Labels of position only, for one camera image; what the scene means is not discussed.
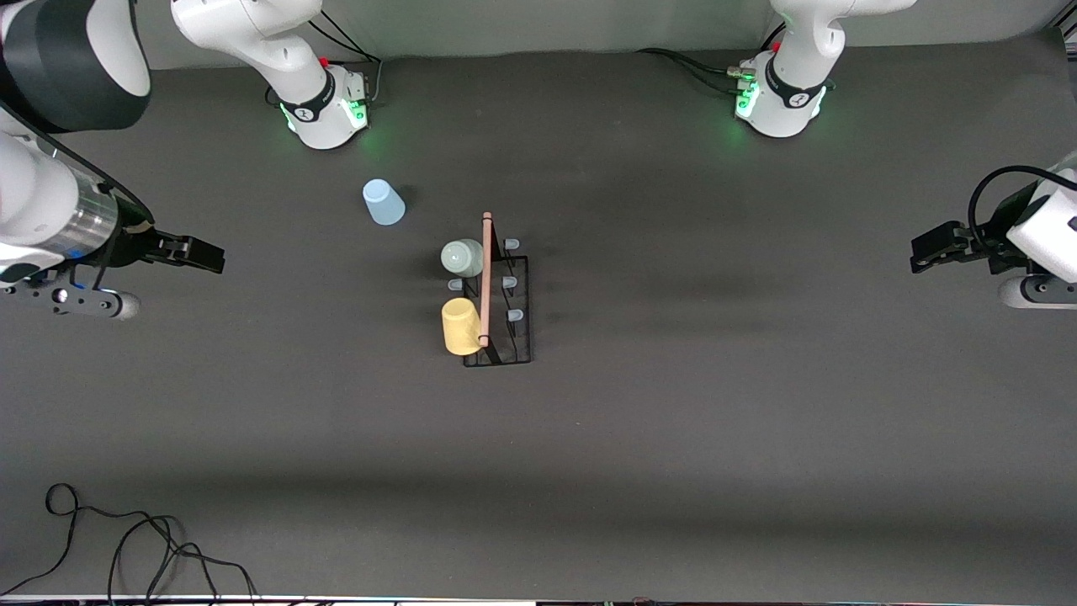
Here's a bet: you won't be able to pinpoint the dark grey table cloth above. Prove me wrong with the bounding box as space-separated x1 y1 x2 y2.
0 29 1077 600

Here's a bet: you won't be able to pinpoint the black floor cable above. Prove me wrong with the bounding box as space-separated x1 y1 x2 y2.
0 483 258 603

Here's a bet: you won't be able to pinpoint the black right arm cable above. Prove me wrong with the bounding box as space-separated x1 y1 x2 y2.
0 101 157 291

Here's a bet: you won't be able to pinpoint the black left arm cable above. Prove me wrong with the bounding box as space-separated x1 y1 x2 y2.
968 165 1077 253

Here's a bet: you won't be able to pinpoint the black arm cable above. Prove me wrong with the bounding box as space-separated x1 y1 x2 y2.
968 165 1077 253
0 101 157 291

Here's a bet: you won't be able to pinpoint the pale green plastic cup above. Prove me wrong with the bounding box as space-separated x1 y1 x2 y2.
441 239 485 279

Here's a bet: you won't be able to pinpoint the black wire cup holder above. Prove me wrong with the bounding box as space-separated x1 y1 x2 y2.
446 211 533 369

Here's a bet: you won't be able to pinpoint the black right base cables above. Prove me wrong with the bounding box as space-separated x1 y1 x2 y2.
316 7 385 109

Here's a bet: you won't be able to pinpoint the black left base cables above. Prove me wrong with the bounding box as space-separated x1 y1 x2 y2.
635 48 758 95

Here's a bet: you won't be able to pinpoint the black base cables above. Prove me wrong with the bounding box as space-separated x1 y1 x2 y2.
316 7 385 109
635 48 758 95

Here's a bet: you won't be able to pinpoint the yellow plastic cup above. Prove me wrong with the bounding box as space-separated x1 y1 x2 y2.
442 297 484 357

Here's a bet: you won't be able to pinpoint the light blue plastic cup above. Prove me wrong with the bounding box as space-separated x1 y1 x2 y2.
363 179 406 226

